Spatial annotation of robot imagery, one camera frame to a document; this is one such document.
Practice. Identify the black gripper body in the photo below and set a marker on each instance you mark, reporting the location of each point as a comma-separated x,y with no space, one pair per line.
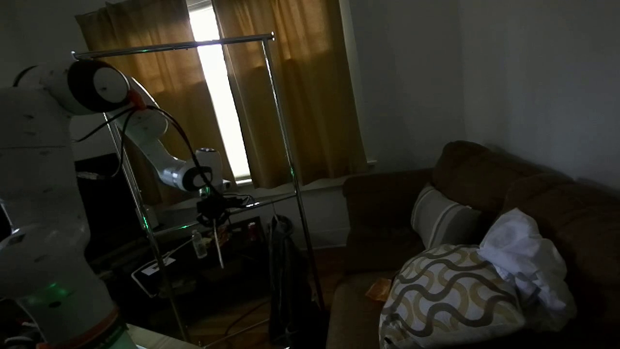
211,207

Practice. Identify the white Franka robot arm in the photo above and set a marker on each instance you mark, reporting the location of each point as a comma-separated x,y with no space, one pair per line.
44,213

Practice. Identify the clear plastic bottle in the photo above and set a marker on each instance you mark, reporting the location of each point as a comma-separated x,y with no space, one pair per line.
197,244

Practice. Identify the dark low table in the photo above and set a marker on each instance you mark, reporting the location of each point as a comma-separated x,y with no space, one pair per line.
180,271

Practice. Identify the dark pad with white label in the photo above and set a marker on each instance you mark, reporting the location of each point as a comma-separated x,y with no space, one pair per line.
153,271

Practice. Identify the bright window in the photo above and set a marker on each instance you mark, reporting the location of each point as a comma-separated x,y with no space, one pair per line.
223,97

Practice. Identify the mustard curtain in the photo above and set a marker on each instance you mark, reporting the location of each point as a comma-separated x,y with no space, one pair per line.
165,97
302,97

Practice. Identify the metal garment rack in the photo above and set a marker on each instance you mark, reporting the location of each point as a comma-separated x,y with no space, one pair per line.
265,97

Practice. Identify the orange packet on sofa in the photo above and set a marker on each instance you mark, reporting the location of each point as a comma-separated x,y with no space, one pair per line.
378,291

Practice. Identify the grey striped pillow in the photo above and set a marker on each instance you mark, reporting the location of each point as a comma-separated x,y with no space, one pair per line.
442,219

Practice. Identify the wavy patterned pillow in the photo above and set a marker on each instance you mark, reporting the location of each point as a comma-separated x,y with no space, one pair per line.
445,297

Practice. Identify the white crumpled cloth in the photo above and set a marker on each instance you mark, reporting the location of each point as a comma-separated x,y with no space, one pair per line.
525,258

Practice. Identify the brown sofa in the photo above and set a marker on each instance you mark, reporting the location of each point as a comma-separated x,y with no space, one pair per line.
568,225

